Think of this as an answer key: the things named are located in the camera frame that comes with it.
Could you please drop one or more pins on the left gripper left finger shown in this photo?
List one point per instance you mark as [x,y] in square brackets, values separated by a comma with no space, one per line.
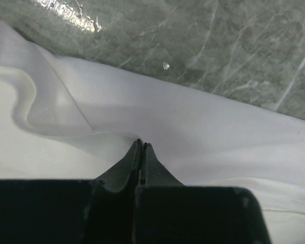
[96,210]

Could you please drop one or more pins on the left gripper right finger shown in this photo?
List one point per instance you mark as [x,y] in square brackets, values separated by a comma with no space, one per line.
[166,211]

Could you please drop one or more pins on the white red-print t-shirt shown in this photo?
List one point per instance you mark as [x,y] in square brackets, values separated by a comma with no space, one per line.
[63,117]

